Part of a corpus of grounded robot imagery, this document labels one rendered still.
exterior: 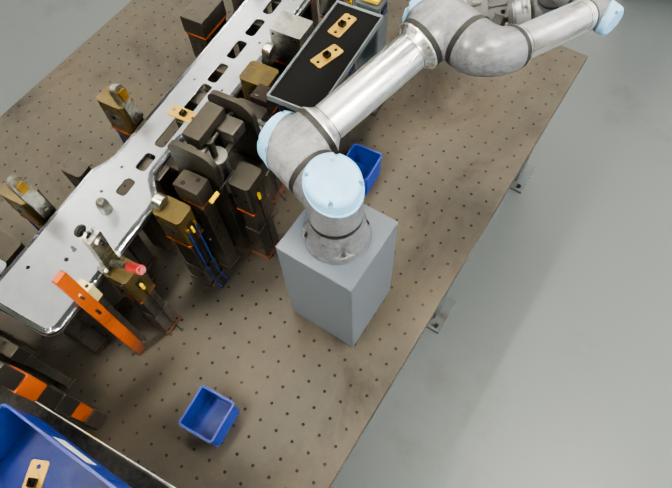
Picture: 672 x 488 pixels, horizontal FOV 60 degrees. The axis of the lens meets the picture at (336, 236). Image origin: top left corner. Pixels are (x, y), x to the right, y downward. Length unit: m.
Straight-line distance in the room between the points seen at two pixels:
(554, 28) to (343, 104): 0.49
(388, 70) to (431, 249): 0.68
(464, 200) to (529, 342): 0.81
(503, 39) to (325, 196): 0.48
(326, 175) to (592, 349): 1.65
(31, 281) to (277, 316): 0.63
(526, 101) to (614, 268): 0.91
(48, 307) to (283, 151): 0.68
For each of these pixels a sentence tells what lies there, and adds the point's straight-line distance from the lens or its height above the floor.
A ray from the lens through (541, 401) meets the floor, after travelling 2.39.
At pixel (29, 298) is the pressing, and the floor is 1.00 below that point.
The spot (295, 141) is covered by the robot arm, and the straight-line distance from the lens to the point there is 1.16.
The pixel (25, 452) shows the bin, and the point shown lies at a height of 1.03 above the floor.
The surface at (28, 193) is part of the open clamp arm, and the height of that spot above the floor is 1.07.
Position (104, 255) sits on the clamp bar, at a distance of 1.36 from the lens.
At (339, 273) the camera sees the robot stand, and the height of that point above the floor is 1.10.
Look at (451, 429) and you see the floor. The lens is 2.30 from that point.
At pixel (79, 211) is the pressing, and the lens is 1.60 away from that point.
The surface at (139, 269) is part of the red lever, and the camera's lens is 1.29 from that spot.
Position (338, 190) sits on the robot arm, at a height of 1.32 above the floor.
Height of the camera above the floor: 2.24
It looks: 62 degrees down
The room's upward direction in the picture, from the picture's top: 4 degrees counter-clockwise
